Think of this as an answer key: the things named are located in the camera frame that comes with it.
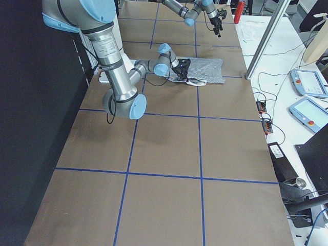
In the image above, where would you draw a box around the black monitor stand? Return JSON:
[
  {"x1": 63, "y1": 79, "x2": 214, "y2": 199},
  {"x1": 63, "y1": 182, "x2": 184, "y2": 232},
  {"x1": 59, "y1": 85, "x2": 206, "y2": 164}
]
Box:
[{"x1": 279, "y1": 177, "x2": 327, "y2": 228}]

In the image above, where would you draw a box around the red cylinder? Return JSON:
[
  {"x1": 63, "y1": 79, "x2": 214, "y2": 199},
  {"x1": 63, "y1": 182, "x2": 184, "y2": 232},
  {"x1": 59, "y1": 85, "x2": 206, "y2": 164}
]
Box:
[{"x1": 234, "y1": 0, "x2": 245, "y2": 24}]

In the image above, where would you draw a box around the orange usb hub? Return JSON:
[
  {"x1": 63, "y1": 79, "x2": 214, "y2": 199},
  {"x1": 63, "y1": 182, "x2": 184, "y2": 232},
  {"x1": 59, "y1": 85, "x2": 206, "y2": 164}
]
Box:
[
  {"x1": 261, "y1": 118, "x2": 273, "y2": 135},
  {"x1": 256, "y1": 100, "x2": 267, "y2": 114}
]

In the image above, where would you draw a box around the near teach pendant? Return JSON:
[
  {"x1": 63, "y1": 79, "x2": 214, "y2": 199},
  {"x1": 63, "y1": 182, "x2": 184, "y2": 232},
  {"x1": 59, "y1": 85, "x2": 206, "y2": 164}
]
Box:
[{"x1": 289, "y1": 97, "x2": 327, "y2": 133}]

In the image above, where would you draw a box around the navy white striped polo shirt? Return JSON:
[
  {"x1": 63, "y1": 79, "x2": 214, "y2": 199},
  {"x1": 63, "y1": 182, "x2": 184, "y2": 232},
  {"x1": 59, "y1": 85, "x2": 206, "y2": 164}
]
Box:
[{"x1": 165, "y1": 57, "x2": 226, "y2": 87}]

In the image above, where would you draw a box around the near orange USB hub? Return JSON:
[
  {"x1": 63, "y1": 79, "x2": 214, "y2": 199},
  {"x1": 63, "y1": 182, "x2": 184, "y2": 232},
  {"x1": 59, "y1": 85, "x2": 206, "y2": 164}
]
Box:
[{"x1": 261, "y1": 118, "x2": 273, "y2": 135}]

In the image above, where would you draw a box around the far teach pendant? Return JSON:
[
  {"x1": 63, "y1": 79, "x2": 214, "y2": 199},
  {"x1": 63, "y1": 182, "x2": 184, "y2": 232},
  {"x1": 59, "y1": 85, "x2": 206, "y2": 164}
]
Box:
[{"x1": 291, "y1": 69, "x2": 327, "y2": 99}]

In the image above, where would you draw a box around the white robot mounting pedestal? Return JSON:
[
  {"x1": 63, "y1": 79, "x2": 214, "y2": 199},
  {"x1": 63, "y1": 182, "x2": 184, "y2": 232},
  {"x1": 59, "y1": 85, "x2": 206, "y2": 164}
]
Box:
[{"x1": 94, "y1": 1, "x2": 142, "y2": 86}]

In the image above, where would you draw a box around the far orange USB hub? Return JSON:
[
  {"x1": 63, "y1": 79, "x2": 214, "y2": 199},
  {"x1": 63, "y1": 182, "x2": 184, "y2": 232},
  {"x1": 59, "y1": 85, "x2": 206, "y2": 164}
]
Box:
[{"x1": 256, "y1": 100, "x2": 267, "y2": 114}]

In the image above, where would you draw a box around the clear plastic bag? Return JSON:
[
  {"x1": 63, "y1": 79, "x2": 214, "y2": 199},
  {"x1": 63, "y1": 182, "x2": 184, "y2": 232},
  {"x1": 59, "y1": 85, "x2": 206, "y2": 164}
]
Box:
[{"x1": 239, "y1": 20, "x2": 267, "y2": 41}]

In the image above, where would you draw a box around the wooden post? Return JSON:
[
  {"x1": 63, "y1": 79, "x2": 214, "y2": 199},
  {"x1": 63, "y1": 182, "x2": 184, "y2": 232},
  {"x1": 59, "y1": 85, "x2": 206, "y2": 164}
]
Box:
[{"x1": 303, "y1": 13, "x2": 327, "y2": 63}]

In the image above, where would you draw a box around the black box with label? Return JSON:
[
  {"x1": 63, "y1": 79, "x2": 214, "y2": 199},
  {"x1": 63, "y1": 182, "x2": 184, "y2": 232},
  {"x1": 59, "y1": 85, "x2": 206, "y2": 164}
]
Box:
[{"x1": 268, "y1": 142, "x2": 298, "y2": 182}]

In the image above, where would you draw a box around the brown paper table mat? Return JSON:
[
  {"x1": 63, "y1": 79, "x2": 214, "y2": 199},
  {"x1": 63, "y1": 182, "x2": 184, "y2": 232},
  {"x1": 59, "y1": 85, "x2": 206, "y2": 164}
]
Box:
[{"x1": 25, "y1": 2, "x2": 293, "y2": 245}]

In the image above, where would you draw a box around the teach pendant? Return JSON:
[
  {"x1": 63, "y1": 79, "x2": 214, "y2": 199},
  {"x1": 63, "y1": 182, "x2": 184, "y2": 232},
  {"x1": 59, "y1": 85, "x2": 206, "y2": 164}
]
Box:
[
  {"x1": 289, "y1": 97, "x2": 327, "y2": 133},
  {"x1": 291, "y1": 69, "x2": 327, "y2": 99}
]

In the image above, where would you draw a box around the aluminium frame post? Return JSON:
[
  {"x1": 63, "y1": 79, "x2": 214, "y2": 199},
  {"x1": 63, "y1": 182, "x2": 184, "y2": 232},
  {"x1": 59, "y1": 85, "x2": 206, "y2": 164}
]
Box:
[{"x1": 245, "y1": 0, "x2": 291, "y2": 80}]

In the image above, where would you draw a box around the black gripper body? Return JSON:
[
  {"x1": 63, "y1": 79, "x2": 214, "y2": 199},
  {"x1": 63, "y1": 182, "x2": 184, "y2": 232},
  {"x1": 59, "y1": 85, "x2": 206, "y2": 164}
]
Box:
[
  {"x1": 209, "y1": 9, "x2": 227, "y2": 27},
  {"x1": 175, "y1": 58, "x2": 191, "y2": 76}
]

